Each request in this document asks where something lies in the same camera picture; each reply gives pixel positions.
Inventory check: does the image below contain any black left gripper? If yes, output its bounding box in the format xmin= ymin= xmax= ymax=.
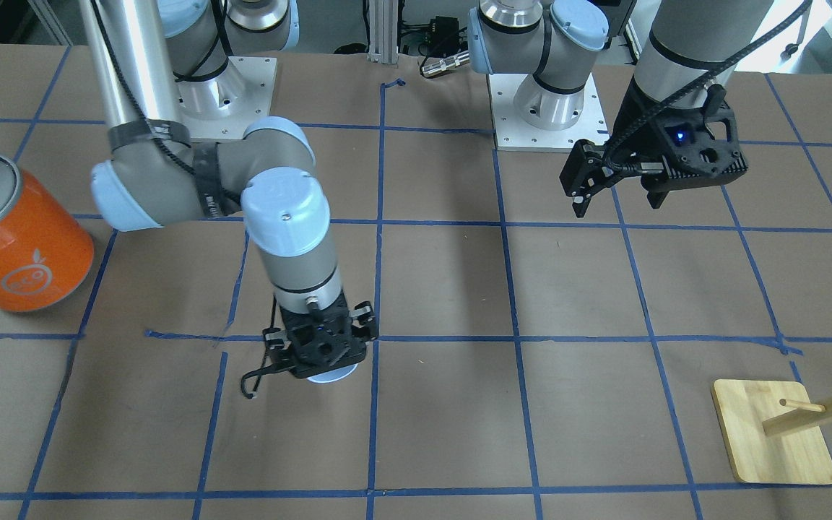
xmin=559 ymin=84 xmax=749 ymax=218

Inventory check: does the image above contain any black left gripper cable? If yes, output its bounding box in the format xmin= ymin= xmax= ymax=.
xmin=604 ymin=0 xmax=814 ymax=174

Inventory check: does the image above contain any silver metal connector plug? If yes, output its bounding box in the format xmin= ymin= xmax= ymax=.
xmin=420 ymin=51 xmax=471 ymax=79

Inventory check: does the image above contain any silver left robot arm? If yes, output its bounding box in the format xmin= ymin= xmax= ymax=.
xmin=467 ymin=1 xmax=771 ymax=217

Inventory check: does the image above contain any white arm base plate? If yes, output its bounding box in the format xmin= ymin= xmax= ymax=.
xmin=487 ymin=74 xmax=610 ymax=152
xmin=178 ymin=56 xmax=278 ymax=141

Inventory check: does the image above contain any aluminium frame post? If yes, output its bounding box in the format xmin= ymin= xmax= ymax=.
xmin=363 ymin=0 xmax=400 ymax=66

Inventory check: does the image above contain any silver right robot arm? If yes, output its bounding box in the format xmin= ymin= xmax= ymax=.
xmin=79 ymin=1 xmax=378 ymax=383

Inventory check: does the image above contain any wooden cup rack stand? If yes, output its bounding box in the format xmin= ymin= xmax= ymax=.
xmin=712 ymin=379 xmax=832 ymax=486

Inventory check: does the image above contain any large orange can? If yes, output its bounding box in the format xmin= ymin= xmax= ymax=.
xmin=0 ymin=155 xmax=95 ymax=313

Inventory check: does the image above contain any light blue plastic cup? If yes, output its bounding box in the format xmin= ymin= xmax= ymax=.
xmin=307 ymin=363 xmax=358 ymax=384

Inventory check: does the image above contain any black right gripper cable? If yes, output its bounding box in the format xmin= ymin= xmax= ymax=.
xmin=88 ymin=0 xmax=294 ymax=400

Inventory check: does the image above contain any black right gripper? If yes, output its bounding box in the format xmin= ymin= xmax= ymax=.
xmin=263 ymin=293 xmax=378 ymax=379

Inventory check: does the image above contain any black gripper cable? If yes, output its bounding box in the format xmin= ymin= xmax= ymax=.
xmin=604 ymin=0 xmax=814 ymax=174
xmin=88 ymin=0 xmax=294 ymax=400

